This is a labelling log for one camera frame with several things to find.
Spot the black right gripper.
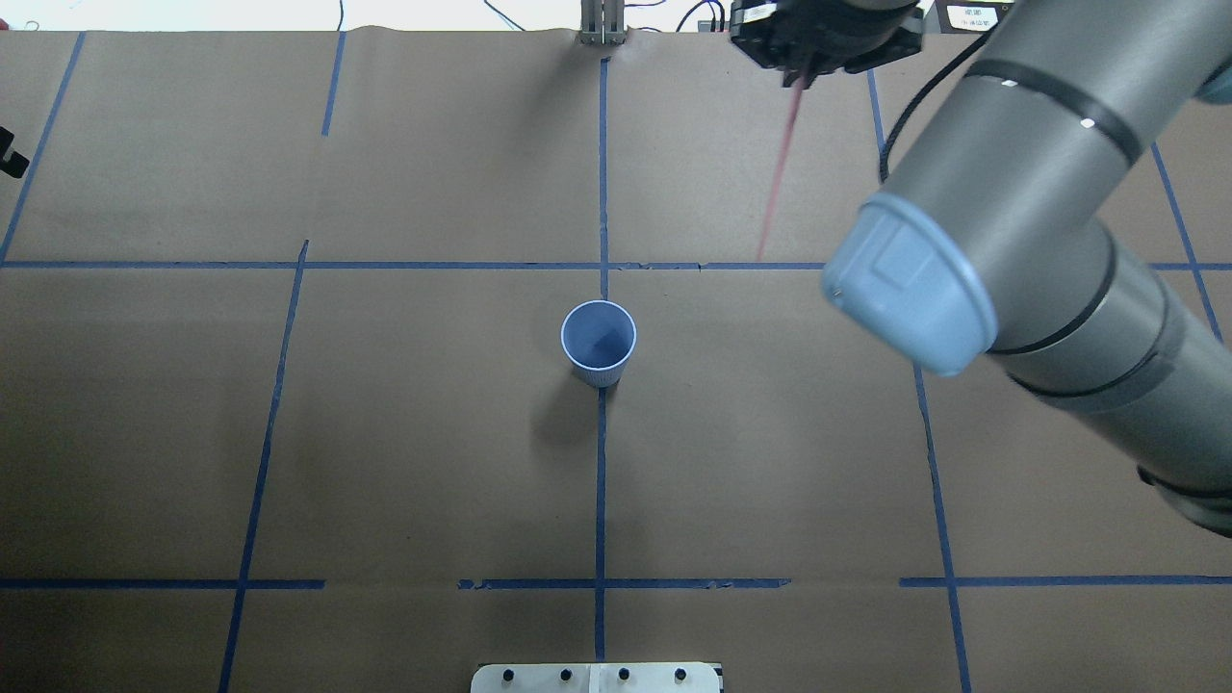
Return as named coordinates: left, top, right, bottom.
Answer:
left=728, top=1, right=924, bottom=78

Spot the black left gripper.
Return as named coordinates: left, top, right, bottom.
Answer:
left=0, top=126, right=31, bottom=180

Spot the light blue ribbed cup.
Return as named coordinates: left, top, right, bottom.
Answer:
left=559, top=301, right=638, bottom=388

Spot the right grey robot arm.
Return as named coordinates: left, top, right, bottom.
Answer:
left=821, top=1, right=1231, bottom=536

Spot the black box with label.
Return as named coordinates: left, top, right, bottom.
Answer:
left=918, top=0, right=1015, bottom=35

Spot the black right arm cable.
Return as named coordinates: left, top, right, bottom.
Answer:
left=876, top=30, right=997, bottom=184

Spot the white camera post base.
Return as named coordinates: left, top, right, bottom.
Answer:
left=469, top=661, right=726, bottom=692

